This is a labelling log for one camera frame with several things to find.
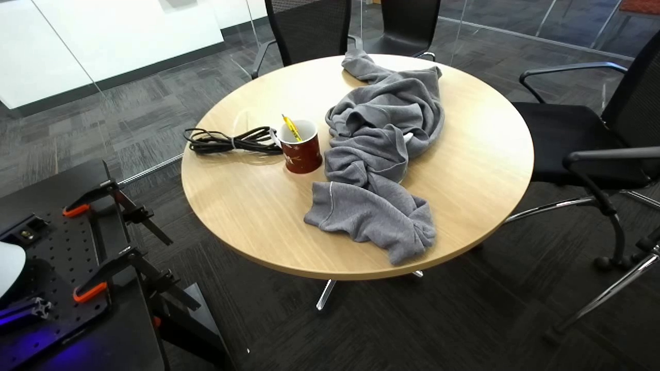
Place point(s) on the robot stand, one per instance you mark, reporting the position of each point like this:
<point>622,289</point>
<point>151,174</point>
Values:
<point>56,247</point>

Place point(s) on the row of black office chairs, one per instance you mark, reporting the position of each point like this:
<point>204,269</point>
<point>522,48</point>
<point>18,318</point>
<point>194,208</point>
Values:
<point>330,28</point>

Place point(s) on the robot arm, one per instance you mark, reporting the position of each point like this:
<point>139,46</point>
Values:
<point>9,264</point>

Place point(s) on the yellow pen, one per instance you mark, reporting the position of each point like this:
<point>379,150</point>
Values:
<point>292,128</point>

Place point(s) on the grey hooded sweatshirt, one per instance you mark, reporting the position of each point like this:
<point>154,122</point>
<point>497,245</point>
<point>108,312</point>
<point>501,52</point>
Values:
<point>381,154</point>

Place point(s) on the black orange bar clamp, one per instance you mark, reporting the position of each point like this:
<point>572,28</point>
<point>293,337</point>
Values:
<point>121,202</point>
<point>144,270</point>

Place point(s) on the red chair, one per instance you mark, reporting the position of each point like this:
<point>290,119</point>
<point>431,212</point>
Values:
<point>639,6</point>

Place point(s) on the black office chair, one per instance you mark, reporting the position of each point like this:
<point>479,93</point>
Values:
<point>593,134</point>

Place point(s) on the red mug with snowflakes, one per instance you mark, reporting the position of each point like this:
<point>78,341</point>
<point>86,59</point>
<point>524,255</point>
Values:
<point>301,152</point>

